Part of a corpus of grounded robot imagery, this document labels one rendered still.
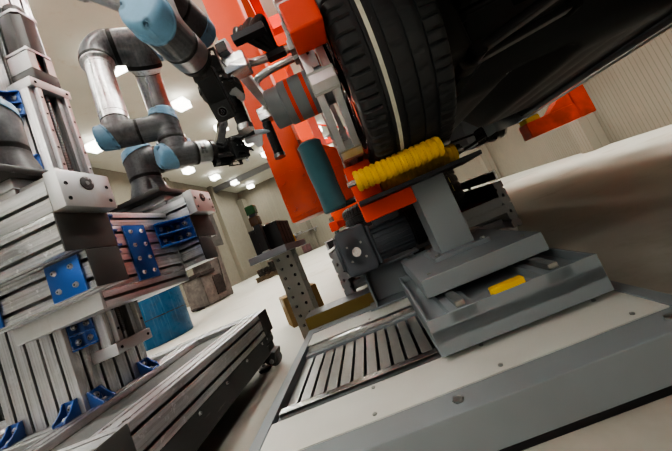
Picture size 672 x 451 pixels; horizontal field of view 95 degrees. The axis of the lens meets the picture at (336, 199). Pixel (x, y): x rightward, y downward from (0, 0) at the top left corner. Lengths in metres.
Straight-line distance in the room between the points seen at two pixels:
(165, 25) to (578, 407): 0.87
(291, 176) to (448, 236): 0.74
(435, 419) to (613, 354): 0.28
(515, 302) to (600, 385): 0.18
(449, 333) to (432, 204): 0.37
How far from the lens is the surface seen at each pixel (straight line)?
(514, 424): 0.63
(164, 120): 1.07
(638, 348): 0.67
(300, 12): 0.74
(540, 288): 0.76
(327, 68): 0.77
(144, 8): 0.64
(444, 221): 0.93
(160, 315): 4.65
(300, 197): 1.37
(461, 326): 0.72
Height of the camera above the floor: 0.40
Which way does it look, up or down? 6 degrees up
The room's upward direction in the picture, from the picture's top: 23 degrees counter-clockwise
